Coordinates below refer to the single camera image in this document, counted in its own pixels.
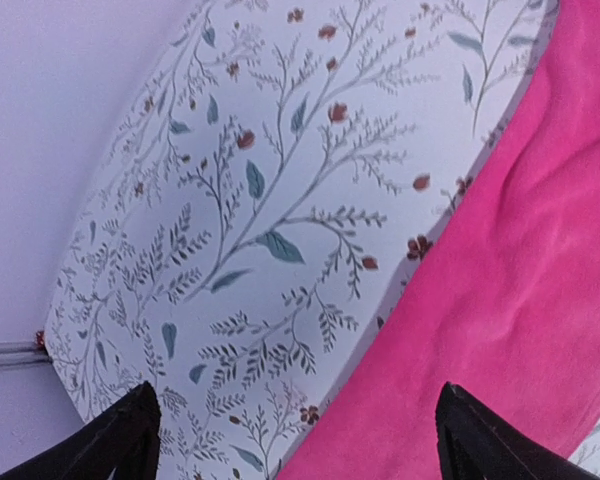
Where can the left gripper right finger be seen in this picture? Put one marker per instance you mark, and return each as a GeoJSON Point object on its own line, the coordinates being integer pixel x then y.
{"type": "Point", "coordinates": [475, 443]}

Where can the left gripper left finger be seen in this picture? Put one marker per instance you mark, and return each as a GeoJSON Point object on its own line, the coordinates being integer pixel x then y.
{"type": "Point", "coordinates": [121, 443]}

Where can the pink red towel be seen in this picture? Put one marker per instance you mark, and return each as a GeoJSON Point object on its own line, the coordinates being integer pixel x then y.
{"type": "Point", "coordinates": [506, 303]}

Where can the floral patterned table mat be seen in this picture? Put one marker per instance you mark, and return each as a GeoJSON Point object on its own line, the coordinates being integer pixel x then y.
{"type": "Point", "coordinates": [265, 204]}

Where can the left aluminium frame post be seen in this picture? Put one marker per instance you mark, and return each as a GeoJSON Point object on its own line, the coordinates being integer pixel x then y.
{"type": "Point", "coordinates": [22, 354]}

